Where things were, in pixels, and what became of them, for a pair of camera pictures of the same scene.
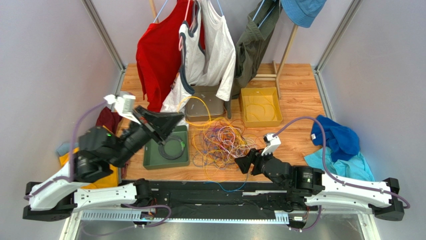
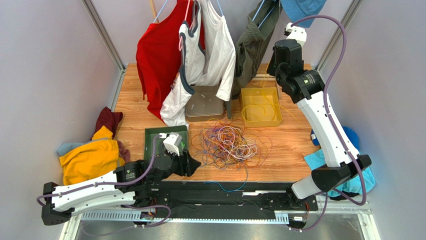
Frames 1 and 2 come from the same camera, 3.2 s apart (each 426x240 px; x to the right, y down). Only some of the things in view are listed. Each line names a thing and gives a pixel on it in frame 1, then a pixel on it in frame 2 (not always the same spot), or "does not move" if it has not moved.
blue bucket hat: [302, 12] does not move
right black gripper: [256, 160] → [272, 65]
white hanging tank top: [213, 64] does not move
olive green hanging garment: [250, 47] does not move
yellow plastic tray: [261, 107] does not move
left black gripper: [159, 124] → [188, 165]
